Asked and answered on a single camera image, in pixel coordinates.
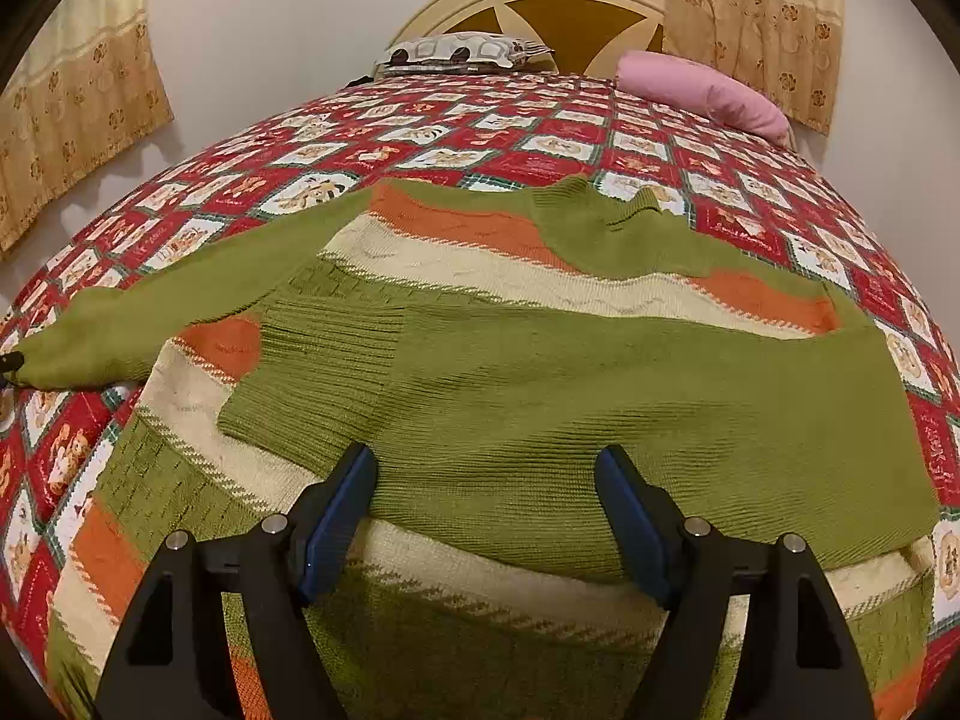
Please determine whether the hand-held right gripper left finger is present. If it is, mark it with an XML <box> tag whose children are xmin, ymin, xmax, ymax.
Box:
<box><xmin>97</xmin><ymin>444</ymin><xmax>377</xmax><ymax>720</ymax></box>

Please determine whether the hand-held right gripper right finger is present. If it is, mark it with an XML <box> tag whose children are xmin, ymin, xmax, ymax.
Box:
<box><xmin>595</xmin><ymin>445</ymin><xmax>875</xmax><ymax>720</ymax></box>

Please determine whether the green striped knit sweater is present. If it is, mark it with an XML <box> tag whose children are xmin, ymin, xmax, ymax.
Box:
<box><xmin>16</xmin><ymin>174</ymin><xmax>942</xmax><ymax>720</ymax></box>

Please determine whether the beige floral curtain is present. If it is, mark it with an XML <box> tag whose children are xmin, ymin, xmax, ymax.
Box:
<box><xmin>0</xmin><ymin>0</ymin><xmax>175</xmax><ymax>256</ymax></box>
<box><xmin>487</xmin><ymin>0</ymin><xmax>845</xmax><ymax>136</ymax></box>

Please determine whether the red checkered printed blanket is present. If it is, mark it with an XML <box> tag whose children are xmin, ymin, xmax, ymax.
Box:
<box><xmin>0</xmin><ymin>71</ymin><xmax>960</xmax><ymax>720</ymax></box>

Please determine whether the pink pillow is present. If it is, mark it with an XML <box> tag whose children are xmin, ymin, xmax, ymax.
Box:
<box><xmin>615</xmin><ymin>51</ymin><xmax>796</xmax><ymax>147</ymax></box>

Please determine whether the black and white patterned pillow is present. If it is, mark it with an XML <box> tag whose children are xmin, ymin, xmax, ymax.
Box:
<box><xmin>375</xmin><ymin>31</ymin><xmax>556</xmax><ymax>77</ymax></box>

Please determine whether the cream and brown headboard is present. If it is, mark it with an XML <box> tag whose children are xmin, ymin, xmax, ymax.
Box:
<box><xmin>386</xmin><ymin>0</ymin><xmax>670</xmax><ymax>76</ymax></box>

